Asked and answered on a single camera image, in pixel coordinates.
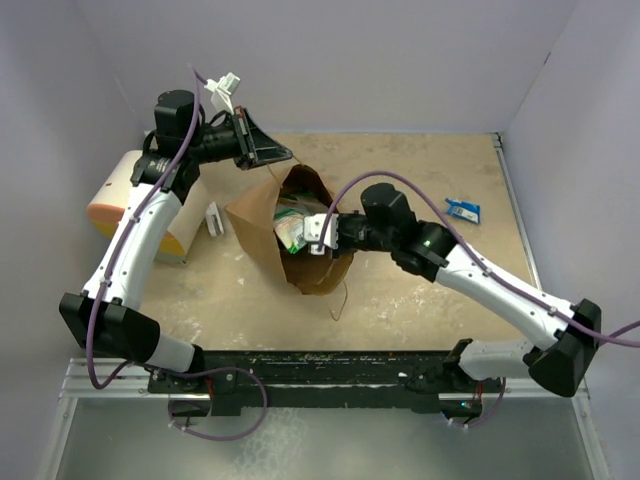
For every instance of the brown paper bag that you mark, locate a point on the brown paper bag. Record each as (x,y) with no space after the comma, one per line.
(251,216)

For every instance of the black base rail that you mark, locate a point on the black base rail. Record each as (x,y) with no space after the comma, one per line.
(428,381)

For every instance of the green white snack packet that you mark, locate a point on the green white snack packet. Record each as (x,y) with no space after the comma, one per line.
(288,220)

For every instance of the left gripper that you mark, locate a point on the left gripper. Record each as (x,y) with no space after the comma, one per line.
(254,147)

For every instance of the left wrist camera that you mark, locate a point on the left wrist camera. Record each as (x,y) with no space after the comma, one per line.
(222,90)

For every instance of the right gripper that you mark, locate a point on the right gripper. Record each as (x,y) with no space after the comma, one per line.
(344,218)

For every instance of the blue snack packet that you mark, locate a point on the blue snack packet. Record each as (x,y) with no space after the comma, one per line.
(463,210)

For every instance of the orange beige box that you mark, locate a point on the orange beige box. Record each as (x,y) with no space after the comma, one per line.
(108,205)

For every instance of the small white clip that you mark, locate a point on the small white clip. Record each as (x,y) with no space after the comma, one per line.
(213,220)

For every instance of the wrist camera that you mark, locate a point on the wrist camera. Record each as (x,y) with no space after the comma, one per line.
(222,90)
(320,232)

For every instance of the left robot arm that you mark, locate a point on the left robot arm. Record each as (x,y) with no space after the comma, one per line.
(104,318)

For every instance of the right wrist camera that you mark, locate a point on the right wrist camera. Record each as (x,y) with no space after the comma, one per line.
(320,232)

